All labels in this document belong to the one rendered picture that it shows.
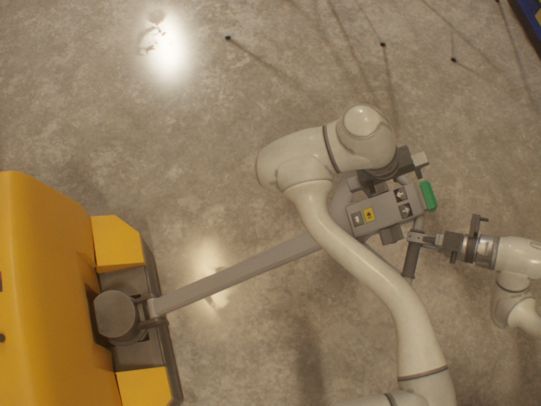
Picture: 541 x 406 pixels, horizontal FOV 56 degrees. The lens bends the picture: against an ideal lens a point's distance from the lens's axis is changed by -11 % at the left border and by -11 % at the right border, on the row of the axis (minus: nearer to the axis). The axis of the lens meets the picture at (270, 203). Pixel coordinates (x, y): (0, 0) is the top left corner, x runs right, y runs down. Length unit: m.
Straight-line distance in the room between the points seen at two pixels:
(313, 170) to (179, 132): 1.64
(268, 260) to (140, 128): 1.27
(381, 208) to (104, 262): 1.06
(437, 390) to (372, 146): 0.47
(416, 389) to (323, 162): 0.47
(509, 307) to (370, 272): 0.57
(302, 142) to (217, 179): 1.47
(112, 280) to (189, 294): 0.42
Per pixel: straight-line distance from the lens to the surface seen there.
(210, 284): 1.80
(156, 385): 2.04
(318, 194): 1.11
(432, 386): 1.04
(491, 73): 3.12
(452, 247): 1.44
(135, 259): 2.14
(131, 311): 1.98
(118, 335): 1.97
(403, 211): 1.51
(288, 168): 1.11
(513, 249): 1.45
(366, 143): 1.06
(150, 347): 2.10
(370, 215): 1.52
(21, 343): 1.61
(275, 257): 1.65
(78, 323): 1.81
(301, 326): 2.37
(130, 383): 2.02
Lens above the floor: 2.33
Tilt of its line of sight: 68 degrees down
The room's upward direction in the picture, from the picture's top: 2 degrees clockwise
